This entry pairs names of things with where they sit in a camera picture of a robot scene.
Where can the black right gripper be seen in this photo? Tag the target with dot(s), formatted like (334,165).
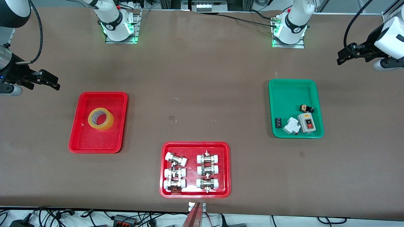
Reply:
(14,72)

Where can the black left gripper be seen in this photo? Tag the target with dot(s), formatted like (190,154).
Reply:
(367,51)

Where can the yellow clear packing tape roll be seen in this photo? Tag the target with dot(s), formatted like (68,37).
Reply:
(109,121)

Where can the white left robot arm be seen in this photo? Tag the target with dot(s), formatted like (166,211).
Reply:
(293,22)

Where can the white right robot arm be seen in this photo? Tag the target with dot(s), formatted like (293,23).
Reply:
(113,22)

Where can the empty red plastic tray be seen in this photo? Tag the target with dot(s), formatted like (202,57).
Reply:
(82,138)

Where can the green plastic tray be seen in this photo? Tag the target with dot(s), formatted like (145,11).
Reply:
(290,97)

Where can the red tray holding fittings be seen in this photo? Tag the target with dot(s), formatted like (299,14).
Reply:
(192,148)

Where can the small black orange component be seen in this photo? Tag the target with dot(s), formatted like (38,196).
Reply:
(306,108)

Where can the white circuit breaker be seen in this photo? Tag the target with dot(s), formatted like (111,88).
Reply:
(291,126)

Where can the dark brown terminal block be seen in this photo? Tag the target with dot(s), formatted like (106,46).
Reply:
(278,123)

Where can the black power adapter plug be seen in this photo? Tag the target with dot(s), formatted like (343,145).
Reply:
(20,224)

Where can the white power strip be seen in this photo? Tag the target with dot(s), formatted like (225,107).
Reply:
(208,6)

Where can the white metal pipe fitting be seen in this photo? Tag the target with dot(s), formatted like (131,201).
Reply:
(174,172)
(175,159)
(174,184)
(207,183)
(207,158)
(207,170)

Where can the red brown bar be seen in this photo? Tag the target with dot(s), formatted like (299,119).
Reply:
(194,217)

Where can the aluminium frame profile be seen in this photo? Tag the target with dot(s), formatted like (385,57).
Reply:
(391,11)

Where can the grey push-button switch box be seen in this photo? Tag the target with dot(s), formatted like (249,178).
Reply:
(306,123)

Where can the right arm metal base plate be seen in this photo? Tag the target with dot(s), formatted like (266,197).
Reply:
(136,28)

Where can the small metal tag bracket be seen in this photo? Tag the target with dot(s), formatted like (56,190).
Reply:
(192,206)

